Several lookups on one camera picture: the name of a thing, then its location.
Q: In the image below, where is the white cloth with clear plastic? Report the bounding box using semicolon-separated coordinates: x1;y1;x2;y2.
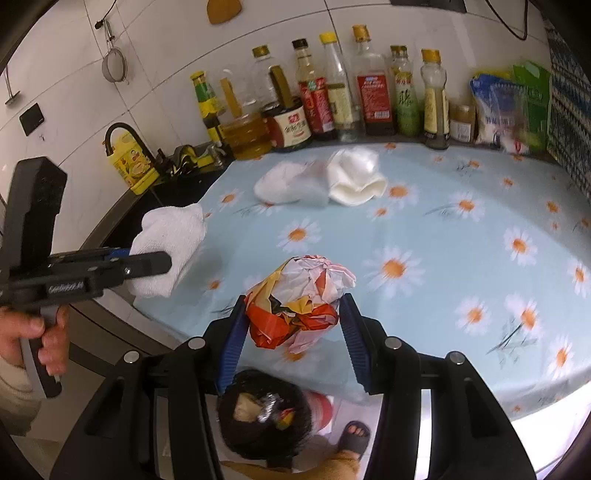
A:
253;159;331;206

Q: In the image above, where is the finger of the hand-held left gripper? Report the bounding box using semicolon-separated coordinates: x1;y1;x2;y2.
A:
90;251;172;284
52;248;132;268

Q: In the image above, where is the small white red packet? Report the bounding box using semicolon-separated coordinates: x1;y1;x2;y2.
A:
501;136;532;155

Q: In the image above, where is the green plastic pouch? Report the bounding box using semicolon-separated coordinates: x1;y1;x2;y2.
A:
512;60;552;153

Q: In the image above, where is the black trash bin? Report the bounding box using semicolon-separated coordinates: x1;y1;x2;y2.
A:
216;369;324;460

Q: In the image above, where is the person's foot in black slipper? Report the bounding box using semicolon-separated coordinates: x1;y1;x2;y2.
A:
339;420;371;455

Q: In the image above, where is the dark sauce jug red label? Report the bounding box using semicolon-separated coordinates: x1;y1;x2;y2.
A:
261;65;314;152

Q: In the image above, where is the silver foil wrapper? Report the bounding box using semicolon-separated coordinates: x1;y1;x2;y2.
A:
256;392;282;423

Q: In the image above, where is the white towel cloth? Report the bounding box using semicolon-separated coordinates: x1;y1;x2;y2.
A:
129;203;206;298

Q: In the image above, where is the thin black cable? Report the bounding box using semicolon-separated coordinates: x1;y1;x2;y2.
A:
95;0;122;29

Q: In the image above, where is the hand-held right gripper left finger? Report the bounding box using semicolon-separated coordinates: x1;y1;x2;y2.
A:
50;293;252;480

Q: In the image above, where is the blue patterned curtain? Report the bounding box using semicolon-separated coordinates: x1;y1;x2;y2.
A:
545;18;591;199

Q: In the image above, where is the yellow dish soap bottle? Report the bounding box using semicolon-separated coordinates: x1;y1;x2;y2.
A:
100;127;158;195

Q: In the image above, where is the green oil glass bottle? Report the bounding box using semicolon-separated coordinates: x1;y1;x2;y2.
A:
389;45;422;137

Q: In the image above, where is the metal mesh strainer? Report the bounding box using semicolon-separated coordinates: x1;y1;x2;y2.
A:
95;18;131;85

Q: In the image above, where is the person's left forearm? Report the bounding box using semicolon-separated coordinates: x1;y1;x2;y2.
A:
0;355;42;437

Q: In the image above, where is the small black wall switch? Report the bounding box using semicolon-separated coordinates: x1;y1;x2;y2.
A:
19;104;45;136

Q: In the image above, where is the clear bottle gold cap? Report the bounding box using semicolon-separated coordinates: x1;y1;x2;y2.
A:
252;45;278;112

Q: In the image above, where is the red plastic container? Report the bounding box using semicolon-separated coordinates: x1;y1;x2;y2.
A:
305;391;334;437

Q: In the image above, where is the metal ladle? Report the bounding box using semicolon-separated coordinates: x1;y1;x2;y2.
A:
4;65;21;106

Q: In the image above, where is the small glass jar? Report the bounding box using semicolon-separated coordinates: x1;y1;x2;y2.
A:
449;104;476;143

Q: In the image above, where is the person's tan clothing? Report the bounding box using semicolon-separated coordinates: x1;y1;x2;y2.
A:
222;445;361;480

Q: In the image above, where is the black cap red label bottle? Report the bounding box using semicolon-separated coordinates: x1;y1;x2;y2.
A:
291;39;338;141

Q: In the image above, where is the thick black power cable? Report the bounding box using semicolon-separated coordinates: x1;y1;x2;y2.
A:
492;0;529;41

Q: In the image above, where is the sponge rack with yellow sponge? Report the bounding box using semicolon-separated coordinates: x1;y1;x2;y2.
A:
157;144;222;176

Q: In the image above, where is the clear bottle yellow cap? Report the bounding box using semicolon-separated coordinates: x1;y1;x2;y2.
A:
320;32;362;143

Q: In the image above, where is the black curved faucet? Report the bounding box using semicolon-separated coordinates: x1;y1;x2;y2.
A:
104;122;160;178

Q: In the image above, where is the red white wrapper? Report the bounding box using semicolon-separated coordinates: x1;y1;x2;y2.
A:
244;254;357;363

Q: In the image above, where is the person's left hand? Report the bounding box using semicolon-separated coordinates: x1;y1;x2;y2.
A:
0;307;70;376

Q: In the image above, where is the yellow cap seasoning bottle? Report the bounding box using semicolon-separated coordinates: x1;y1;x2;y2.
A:
420;49;451;151

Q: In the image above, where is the daisy printed blue tablecloth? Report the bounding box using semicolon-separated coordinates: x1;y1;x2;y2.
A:
131;141;591;418

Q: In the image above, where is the white blue salt bag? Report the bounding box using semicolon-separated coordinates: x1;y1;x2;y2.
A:
470;71;532;153

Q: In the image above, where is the black wall socket panel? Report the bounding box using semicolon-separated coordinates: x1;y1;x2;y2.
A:
390;0;467;12

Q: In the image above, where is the green label sauce bottle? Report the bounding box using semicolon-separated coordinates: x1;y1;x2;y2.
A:
191;71;225;144

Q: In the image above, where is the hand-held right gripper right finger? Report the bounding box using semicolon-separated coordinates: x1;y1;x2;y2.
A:
339;293;539;480

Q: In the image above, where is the clear cooking oil jug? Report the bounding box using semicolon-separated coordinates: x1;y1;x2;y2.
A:
217;69;273;161

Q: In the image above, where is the black kitchen sink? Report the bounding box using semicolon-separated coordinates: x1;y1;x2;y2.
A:
99;173;222;250

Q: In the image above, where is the wooden spatula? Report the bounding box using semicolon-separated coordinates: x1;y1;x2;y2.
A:
206;0;243;25

